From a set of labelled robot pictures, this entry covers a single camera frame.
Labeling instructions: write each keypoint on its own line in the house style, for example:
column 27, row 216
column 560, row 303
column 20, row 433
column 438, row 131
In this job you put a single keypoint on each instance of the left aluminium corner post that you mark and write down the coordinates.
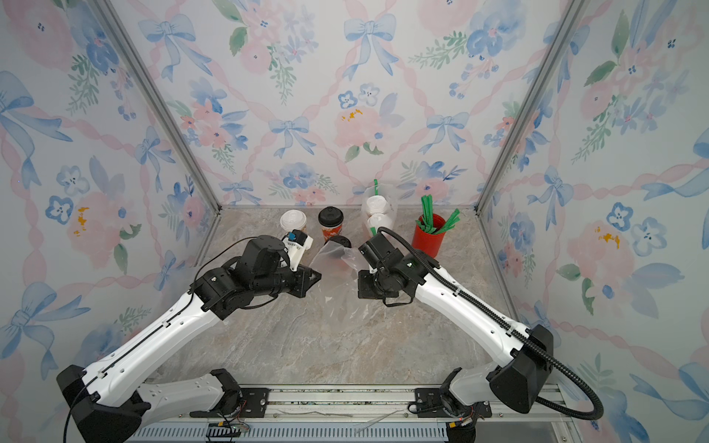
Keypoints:
column 108, row 17

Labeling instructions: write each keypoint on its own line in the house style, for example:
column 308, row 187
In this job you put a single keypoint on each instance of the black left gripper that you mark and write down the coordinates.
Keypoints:
column 302, row 281

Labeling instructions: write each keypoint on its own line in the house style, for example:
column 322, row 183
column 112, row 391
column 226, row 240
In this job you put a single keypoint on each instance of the back black-lid red cup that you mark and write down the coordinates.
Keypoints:
column 331, row 221

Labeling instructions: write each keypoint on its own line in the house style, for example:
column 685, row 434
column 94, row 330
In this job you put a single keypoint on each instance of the right aluminium corner post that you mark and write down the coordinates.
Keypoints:
column 561, row 38

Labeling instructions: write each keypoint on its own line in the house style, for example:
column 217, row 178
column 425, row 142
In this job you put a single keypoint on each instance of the green wrapped straws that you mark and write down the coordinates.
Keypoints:
column 427, row 221

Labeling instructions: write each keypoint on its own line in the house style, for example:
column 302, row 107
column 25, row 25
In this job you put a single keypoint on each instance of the red straw holder cup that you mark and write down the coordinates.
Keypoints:
column 429, row 243

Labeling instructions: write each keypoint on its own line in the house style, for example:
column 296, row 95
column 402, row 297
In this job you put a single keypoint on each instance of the front black-lid red cup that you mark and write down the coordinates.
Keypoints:
column 340, row 240

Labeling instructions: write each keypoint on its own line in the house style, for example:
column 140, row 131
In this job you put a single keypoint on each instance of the black-lid red cup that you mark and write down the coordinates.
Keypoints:
column 340, row 240
column 331, row 221

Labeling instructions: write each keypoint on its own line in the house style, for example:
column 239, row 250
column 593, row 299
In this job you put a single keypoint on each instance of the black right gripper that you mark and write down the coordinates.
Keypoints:
column 371, row 284

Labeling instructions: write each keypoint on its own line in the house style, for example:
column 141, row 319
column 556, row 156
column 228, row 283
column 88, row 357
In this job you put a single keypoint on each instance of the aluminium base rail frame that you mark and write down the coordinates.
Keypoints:
column 360, row 413

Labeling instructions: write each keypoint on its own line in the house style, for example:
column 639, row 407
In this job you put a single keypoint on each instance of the clear plastic carrier bag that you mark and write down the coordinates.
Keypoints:
column 385, row 190

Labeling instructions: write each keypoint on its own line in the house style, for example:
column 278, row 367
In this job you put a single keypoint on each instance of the back left white-lid cup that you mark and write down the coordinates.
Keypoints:
column 294, row 220

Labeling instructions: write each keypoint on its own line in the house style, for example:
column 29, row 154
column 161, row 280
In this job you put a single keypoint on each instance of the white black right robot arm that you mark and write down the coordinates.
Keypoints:
column 515, row 376

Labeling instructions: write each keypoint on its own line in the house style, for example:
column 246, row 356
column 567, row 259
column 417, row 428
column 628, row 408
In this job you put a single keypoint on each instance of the aluminium corner post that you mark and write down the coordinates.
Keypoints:
column 108, row 17
column 561, row 38

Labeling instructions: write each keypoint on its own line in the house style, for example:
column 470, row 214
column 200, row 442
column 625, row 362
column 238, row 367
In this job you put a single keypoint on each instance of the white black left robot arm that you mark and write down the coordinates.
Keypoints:
column 110, row 400

